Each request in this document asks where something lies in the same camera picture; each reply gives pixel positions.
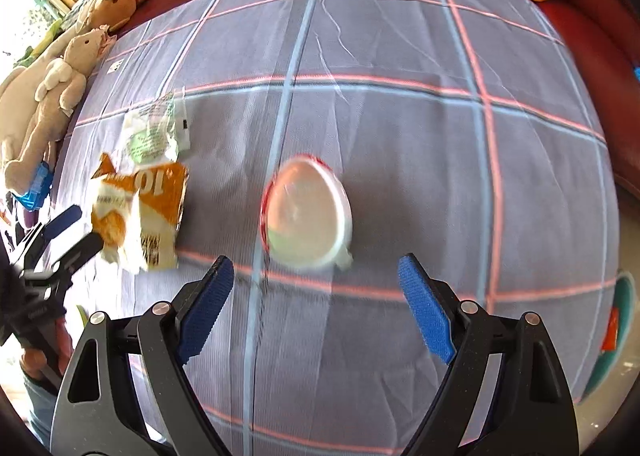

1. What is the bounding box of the red leather sofa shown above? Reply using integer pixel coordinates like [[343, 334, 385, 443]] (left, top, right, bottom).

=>
[[115, 0, 640, 197]]

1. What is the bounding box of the brown bear plush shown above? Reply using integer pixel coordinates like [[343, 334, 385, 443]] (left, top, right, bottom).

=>
[[85, 0, 139, 33]]

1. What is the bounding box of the white cup with red rim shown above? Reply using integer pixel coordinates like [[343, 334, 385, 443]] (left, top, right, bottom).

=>
[[260, 153, 355, 271]]

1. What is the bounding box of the red snack packet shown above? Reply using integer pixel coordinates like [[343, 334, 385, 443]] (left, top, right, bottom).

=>
[[600, 309, 621, 353]]

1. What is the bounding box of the blue plastic packet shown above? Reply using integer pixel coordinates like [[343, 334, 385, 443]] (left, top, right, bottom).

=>
[[15, 161, 55, 212]]

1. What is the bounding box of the blue plaid cloth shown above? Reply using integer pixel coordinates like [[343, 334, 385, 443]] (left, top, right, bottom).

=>
[[47, 0, 621, 456]]

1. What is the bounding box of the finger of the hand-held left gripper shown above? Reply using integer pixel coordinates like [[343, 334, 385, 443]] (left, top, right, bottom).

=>
[[47, 231, 105, 283], [10, 205, 84, 263]]

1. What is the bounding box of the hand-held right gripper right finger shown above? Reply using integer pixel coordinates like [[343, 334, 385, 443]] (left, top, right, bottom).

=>
[[397, 253, 581, 456]]

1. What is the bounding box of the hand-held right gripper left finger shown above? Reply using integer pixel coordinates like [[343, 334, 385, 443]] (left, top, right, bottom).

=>
[[50, 256, 236, 456]]

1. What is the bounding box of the clear green plastic wrapper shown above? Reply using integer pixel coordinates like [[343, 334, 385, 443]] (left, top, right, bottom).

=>
[[121, 86, 192, 165]]

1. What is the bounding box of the person's left hand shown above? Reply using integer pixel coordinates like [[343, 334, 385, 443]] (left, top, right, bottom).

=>
[[20, 320, 74, 378]]

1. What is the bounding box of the beige bunny plush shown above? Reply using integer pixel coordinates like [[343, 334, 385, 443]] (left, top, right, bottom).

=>
[[0, 25, 119, 195]]

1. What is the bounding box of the orange snack wrapper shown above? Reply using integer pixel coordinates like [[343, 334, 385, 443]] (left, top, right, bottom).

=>
[[90, 152, 190, 273]]

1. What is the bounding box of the blue trash bin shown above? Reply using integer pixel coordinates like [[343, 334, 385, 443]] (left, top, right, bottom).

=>
[[582, 269, 632, 404]]

